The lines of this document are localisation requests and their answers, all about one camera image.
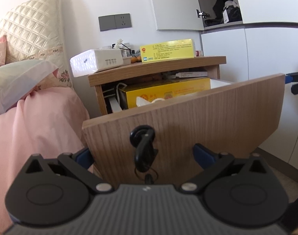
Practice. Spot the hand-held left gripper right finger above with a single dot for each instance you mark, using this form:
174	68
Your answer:
203	155

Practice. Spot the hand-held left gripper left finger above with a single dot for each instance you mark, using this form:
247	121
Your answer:
83	157

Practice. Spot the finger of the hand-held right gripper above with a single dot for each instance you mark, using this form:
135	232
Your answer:
289	78

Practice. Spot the wooden drawer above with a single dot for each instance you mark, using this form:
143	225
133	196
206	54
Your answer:
212	117

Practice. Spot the white wardrobe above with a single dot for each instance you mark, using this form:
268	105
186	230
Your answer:
261	53

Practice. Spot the pink bed sheet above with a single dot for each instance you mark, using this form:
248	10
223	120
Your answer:
38	137

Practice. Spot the white paper bag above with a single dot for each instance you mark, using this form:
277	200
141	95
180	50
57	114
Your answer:
114	98

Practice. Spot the yellow tissue box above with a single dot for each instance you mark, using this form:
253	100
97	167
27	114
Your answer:
168	90

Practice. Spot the flat white carton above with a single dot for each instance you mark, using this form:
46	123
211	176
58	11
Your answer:
188	74

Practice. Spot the dark clothes pile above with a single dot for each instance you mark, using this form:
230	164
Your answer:
224	5

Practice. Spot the white tissue pack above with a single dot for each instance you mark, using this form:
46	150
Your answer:
95	60

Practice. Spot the wooden nightstand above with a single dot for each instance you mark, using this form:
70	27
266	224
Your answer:
163	64

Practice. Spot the pale green and white pillow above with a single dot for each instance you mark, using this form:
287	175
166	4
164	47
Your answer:
19	80

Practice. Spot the metal door hinge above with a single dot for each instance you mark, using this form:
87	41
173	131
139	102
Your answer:
202	14

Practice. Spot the small orange fruits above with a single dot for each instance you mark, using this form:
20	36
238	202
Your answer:
135	59

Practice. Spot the yellow flat box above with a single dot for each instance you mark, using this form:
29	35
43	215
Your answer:
167	50

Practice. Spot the white flower ornament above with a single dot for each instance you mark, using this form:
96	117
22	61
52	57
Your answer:
118	43

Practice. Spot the open white wardrobe door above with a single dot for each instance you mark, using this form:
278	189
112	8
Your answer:
174	5

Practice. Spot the cream quilted pillow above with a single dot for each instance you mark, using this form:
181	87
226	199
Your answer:
29	31

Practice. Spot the grey wall socket panel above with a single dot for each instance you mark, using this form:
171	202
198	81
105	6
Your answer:
115	21

